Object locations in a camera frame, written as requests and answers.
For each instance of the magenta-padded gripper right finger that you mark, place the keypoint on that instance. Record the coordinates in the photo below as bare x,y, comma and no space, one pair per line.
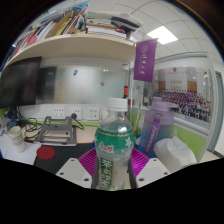
151,170

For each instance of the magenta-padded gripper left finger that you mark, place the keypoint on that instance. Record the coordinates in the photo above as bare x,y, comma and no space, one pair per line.
75,170

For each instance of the green-labelled plastic drink bottle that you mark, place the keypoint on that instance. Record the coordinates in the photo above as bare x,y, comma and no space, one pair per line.
114,143

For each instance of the purple water bottle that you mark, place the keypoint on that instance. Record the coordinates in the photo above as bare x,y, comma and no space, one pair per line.
154,130

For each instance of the black desk mat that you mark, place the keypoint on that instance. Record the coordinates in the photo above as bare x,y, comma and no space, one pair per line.
68,153

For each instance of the white tissue pack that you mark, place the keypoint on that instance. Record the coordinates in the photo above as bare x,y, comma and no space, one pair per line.
173,153

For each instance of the flat round red coaster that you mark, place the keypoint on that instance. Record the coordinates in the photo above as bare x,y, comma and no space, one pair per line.
45,152

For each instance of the grey metal laptop stand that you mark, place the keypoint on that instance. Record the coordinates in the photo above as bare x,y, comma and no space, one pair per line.
58,133

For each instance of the large white paper sheet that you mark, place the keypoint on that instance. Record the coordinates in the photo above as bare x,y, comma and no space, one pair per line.
20,156

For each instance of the group photo poster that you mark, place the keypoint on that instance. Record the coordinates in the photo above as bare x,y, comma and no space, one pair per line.
186,96

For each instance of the dark wine bottle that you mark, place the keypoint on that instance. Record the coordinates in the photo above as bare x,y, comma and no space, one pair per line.
126,92

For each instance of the black computer monitor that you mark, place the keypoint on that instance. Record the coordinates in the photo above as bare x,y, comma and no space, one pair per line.
20,81

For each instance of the purple hanging pennant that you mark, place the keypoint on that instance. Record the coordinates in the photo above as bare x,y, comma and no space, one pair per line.
145,60

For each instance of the wooden shelf with books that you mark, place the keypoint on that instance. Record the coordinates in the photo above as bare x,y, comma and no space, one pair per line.
76,46

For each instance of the white wall socket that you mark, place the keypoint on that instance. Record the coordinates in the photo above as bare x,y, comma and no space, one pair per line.
59,113
93,113
76,111

